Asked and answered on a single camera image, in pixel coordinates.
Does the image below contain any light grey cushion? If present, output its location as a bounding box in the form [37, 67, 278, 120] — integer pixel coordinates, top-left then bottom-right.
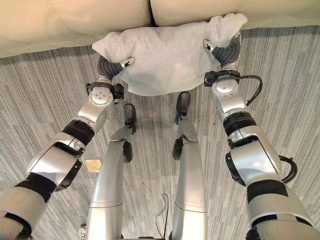
[91, 12, 248, 97]

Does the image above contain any silver robot leg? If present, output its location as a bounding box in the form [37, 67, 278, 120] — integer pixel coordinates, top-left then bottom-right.
[79, 103, 138, 240]
[169, 91, 208, 240]

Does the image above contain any cream leather sofa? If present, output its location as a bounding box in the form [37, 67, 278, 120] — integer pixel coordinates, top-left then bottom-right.
[0, 0, 320, 59]

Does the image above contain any black elbow cable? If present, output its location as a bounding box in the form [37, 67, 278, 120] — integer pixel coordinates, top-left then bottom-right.
[278, 154, 299, 185]

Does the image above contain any right silver robot leg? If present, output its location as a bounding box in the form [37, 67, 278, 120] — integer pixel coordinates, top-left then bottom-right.
[169, 91, 208, 240]

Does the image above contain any brass floor outlet plate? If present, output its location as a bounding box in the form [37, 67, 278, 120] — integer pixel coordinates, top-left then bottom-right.
[84, 159, 103, 173]

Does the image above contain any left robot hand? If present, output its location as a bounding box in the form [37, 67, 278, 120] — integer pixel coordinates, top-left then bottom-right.
[96, 55, 136, 84]

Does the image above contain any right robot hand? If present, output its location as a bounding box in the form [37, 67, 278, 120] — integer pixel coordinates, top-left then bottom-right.
[202, 34, 242, 72]

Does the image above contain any thin black tether cable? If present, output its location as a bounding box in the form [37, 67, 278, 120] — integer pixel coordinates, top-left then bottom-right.
[154, 192, 170, 238]

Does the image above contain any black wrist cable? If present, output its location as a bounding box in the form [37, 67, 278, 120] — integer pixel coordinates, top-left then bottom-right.
[237, 75, 264, 106]

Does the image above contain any left silver robot leg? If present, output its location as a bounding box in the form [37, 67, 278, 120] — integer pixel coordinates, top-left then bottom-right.
[79, 103, 138, 240]

